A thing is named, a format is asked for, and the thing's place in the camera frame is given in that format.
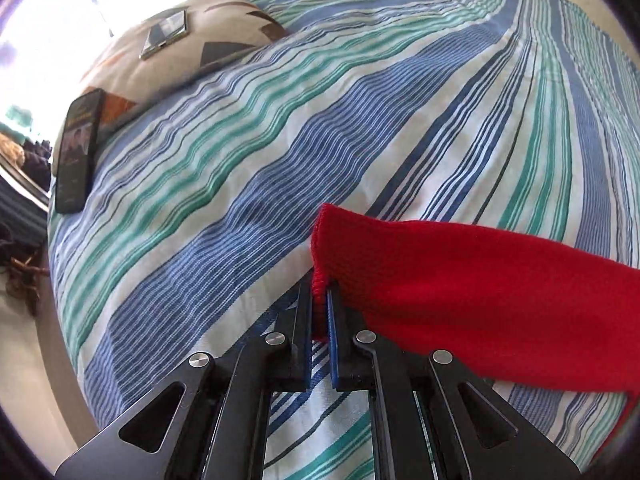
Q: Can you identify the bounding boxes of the red knit sweater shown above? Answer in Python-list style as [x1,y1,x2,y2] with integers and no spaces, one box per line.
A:
[309,202,640,453]

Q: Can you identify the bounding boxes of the striped blue green bedspread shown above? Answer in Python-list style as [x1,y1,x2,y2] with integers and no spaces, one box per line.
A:
[49,0,639,479]

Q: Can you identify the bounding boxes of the black smartphone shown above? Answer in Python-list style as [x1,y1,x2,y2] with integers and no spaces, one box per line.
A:
[55,89,105,214]

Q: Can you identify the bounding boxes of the beige patterned pillow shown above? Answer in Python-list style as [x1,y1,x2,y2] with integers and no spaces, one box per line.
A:
[76,0,288,143]

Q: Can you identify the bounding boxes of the silver smartphone on pillow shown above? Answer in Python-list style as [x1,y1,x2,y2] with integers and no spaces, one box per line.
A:
[139,9,189,60]

